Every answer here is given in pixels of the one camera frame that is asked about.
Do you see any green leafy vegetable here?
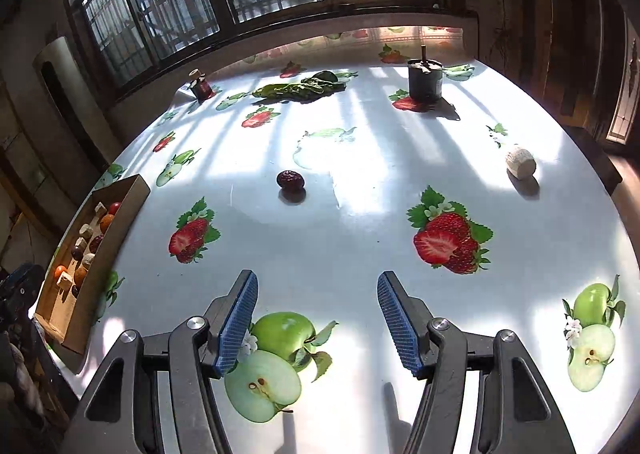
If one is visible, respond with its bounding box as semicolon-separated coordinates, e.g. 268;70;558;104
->
251;70;346;102

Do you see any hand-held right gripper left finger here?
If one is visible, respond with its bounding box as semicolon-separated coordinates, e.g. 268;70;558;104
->
60;269;260;454

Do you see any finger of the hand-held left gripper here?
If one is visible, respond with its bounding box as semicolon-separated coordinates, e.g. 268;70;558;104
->
2;264;46;302

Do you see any dark jar with cork lid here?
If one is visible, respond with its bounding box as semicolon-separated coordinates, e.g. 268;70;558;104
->
188;68;213;102

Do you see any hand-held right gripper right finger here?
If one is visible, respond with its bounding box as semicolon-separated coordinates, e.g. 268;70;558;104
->
376;271;576;454

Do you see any white tower air conditioner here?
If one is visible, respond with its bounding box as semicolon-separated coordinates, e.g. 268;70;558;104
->
32;37;108;170

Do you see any fruit print tablecloth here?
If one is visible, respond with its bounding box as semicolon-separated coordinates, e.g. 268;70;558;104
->
30;27;640;454

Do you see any wooden cabinet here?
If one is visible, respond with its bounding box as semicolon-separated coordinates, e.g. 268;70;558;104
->
0;74;108;255

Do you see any black pot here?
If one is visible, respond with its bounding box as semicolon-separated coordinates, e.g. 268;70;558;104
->
407;45;445;102

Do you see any shallow cardboard box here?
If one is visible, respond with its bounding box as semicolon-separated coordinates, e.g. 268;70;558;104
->
32;174;151;375

